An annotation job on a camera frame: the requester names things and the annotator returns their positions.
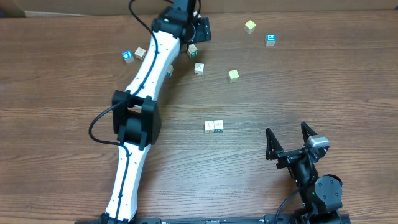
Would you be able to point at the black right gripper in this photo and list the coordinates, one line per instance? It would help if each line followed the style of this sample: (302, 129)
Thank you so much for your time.
(288, 158)

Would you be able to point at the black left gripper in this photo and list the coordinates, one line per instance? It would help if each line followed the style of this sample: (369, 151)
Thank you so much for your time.
(203, 32)

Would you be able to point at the green C wooden block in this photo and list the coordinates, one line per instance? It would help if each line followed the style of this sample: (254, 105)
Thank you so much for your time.
(192, 50)

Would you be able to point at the blue side wooden block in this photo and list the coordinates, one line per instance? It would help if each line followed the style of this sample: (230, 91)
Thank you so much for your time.
(218, 126)

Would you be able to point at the plain wooden picture block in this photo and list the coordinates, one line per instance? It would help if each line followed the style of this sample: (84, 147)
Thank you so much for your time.
(209, 126)

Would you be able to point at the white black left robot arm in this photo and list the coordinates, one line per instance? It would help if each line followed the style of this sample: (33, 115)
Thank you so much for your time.
(136, 116)

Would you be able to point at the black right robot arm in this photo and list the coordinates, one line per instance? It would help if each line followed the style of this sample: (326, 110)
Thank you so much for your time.
(321, 196)

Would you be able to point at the white picture wooden block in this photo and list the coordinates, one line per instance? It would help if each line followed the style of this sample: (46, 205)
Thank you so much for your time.
(199, 69)

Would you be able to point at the yellow top wooden block far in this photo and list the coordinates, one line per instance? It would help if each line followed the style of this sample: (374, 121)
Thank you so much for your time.
(249, 27)

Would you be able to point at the yellow wooden block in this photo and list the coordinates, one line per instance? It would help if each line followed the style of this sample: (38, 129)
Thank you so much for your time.
(233, 76)
(249, 27)

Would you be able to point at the blue side picture block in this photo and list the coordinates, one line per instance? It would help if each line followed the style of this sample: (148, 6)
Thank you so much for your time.
(169, 71)

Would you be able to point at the yellow top wooden block near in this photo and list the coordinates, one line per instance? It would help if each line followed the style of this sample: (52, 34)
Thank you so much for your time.
(233, 76)

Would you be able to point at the red letter wooden block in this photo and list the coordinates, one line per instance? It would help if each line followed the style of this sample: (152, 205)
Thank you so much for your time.
(140, 53)

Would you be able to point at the blue top wooden block right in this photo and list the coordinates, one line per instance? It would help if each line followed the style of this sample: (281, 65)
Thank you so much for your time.
(270, 40)

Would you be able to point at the blue top wooden block left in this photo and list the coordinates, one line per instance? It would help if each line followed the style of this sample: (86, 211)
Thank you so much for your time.
(128, 56)

